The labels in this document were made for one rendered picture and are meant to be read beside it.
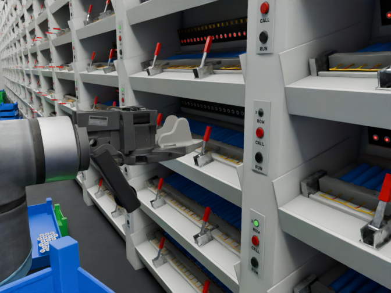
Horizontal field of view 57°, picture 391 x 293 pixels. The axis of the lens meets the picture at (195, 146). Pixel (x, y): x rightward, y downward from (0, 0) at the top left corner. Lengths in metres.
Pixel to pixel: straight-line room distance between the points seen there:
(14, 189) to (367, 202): 0.48
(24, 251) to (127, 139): 0.20
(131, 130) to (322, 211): 0.31
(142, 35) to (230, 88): 0.58
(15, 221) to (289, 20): 0.47
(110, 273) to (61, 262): 1.03
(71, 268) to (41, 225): 1.29
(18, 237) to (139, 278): 0.84
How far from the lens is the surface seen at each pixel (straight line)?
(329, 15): 0.64
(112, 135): 0.54
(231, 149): 0.81
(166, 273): 1.16
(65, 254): 0.35
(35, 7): 3.27
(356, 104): 0.49
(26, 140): 0.49
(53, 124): 0.51
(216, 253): 0.86
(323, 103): 0.53
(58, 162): 0.50
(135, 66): 1.18
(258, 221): 0.66
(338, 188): 0.61
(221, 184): 0.74
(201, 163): 0.82
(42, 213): 1.70
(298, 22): 0.59
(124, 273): 1.37
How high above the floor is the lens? 0.71
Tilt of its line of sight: 13 degrees down
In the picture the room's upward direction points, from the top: straight up
